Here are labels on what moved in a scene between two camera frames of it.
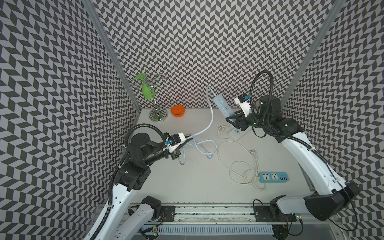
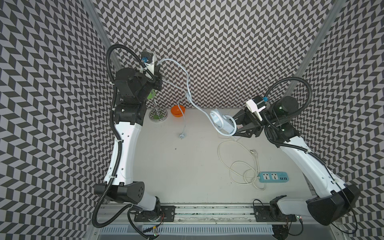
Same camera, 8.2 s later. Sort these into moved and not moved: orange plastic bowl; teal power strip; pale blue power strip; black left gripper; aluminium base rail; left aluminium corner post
Moved: black left gripper; pale blue power strip
Not moved: left aluminium corner post; teal power strip; aluminium base rail; orange plastic bowl
